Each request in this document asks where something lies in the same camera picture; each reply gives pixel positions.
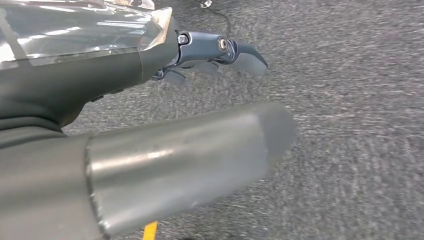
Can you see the chrome swivel stool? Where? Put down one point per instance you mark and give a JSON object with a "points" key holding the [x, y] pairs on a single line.
{"points": [[206, 3]]}

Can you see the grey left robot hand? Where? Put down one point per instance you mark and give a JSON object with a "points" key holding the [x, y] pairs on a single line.
{"points": [[165, 165]]}

